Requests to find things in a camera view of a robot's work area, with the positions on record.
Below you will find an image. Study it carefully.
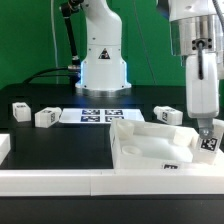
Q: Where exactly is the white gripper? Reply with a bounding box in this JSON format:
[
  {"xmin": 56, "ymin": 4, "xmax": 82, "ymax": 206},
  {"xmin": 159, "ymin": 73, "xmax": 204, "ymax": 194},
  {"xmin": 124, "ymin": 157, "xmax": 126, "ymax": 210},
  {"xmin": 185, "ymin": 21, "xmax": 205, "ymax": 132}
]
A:
[{"xmin": 186, "ymin": 53, "xmax": 219, "ymax": 139}]

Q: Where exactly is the white square table top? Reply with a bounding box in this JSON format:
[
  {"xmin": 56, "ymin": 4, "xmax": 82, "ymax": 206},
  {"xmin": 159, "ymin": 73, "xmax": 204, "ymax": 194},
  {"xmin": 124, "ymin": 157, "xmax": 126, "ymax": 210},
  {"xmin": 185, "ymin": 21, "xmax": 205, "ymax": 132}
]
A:
[{"xmin": 110, "ymin": 119, "xmax": 210, "ymax": 170}]

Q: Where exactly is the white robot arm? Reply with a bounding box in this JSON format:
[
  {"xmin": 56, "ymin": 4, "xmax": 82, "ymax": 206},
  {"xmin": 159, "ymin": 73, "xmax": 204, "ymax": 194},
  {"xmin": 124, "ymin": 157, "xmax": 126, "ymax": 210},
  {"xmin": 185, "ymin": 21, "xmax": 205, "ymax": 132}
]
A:
[{"xmin": 60, "ymin": 0, "xmax": 224, "ymax": 139}]

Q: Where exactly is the white sheet with tag markers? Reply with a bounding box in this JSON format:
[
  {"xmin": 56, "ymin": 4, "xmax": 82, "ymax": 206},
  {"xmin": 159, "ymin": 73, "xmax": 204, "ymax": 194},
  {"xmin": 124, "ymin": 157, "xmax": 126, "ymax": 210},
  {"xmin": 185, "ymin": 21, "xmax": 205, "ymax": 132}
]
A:
[{"xmin": 60, "ymin": 108, "xmax": 144, "ymax": 124}]

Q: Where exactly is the white front fence wall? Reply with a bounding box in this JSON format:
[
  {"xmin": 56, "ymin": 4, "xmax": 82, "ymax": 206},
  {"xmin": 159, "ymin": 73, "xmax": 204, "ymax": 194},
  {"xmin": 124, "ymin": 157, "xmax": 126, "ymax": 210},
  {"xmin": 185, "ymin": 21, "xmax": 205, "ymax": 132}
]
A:
[{"xmin": 0, "ymin": 169, "xmax": 224, "ymax": 196}]

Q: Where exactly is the white fence wall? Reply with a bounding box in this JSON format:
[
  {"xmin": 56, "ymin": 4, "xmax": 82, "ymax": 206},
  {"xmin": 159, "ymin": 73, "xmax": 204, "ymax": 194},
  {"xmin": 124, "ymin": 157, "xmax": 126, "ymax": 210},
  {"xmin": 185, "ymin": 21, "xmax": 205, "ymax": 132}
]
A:
[
  {"xmin": 0, "ymin": 134, "xmax": 11, "ymax": 165},
  {"xmin": 0, "ymin": 169, "xmax": 224, "ymax": 196}
]

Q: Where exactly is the white left fence wall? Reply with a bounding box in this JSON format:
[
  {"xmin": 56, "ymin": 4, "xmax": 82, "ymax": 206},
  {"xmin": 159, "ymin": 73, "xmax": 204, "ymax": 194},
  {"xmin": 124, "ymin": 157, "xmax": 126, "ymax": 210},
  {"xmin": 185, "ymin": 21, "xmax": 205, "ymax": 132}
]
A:
[{"xmin": 0, "ymin": 134, "xmax": 11, "ymax": 165}]

